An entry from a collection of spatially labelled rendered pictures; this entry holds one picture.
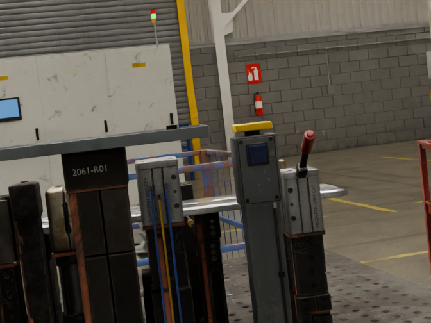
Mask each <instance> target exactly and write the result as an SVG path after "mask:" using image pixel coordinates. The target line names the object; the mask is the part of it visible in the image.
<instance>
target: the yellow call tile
mask: <svg viewBox="0 0 431 323"><path fill-rule="evenodd" d="M272 127H273V126H272V122H271V121H262V122H251V123H245V124H234V125H232V131H233V132H236V133H240V132H244V136H252V135H260V130H263V129H271V128H272Z"/></svg>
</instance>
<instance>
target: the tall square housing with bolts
mask: <svg viewBox="0 0 431 323"><path fill-rule="evenodd" d="M135 172H136V178H137V188H138V194H139V204H140V214H141V221H142V229H143V231H144V230H146V235H147V240H148V250H149V260H150V266H151V277H152V282H153V284H151V296H152V302H153V313H154V318H155V323H196V319H195V313H194V303H193V297H192V287H191V285H190V281H189V278H188V273H187V262H186V256H185V246H184V240H183V229H182V226H184V225H185V221H184V216H183V205H182V195H181V188H180V178H179V172H178V159H177V158H176V157H175V156H166V157H160V158H150V159H144V160H136V161H135Z"/></svg>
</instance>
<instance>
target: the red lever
mask: <svg viewBox="0 0 431 323"><path fill-rule="evenodd" d="M315 137H316V134H315V133H314V132H313V131H311V130H308V131H306V132H305V134H304V137H303V142H302V145H301V152H302V155H301V160H300V162H299V163H297V164H296V174H297V177H298V178H301V177H306V176H307V173H308V168H307V160H308V155H309V154H310V153H311V152H312V148H313V145H314V140H315Z"/></svg>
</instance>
